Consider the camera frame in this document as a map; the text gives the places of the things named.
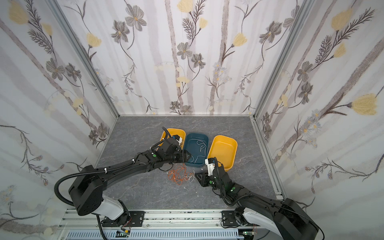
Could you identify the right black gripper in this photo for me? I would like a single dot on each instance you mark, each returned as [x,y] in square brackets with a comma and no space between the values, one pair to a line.
[207,178]

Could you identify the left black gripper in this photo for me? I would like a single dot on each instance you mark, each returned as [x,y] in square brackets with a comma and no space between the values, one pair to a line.
[180,154]

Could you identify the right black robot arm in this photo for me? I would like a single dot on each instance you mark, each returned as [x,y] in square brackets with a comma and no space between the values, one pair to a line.
[284,218]

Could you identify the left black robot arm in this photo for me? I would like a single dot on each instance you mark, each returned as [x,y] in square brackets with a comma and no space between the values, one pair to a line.
[84,190]

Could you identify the left yellow plastic bin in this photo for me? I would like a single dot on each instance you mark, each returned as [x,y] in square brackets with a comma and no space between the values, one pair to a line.
[180,133]

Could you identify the yellow plastic bin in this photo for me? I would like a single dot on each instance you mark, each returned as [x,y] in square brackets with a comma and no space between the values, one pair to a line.
[224,149]
[180,133]

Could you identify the teal plastic bin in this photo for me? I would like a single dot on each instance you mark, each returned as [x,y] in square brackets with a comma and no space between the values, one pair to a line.
[197,146]

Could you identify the right yellow plastic bin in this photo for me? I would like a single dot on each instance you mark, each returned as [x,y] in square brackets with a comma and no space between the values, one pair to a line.
[224,149]

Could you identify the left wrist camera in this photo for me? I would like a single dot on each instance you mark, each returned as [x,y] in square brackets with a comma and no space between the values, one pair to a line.
[178,139]

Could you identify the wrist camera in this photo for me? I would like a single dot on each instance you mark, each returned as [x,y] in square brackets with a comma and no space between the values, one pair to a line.
[210,163]
[178,139]

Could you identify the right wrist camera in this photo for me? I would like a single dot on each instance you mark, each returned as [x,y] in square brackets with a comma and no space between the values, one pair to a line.
[210,163]

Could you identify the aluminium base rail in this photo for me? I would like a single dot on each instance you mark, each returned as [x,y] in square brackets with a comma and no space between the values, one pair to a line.
[75,227]

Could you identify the white vented cable duct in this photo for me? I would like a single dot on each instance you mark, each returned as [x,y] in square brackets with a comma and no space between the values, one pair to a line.
[204,234]

